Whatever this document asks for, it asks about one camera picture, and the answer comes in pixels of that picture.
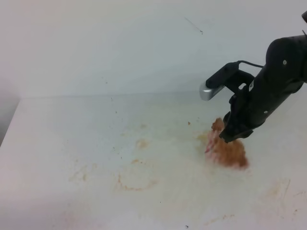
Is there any black camera cable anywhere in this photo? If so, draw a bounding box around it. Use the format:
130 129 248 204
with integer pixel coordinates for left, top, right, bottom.
236 60 264 68

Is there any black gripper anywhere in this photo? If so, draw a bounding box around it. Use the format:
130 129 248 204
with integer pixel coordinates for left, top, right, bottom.
219 35 306 143

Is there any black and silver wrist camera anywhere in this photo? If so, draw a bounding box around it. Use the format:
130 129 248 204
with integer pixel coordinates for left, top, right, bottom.
199 61 254 101

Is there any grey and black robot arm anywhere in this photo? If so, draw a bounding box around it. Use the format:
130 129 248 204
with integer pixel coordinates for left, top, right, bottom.
219 34 307 142

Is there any pink rag with coffee stains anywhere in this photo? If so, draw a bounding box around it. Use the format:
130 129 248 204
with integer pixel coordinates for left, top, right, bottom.
205 118 249 169

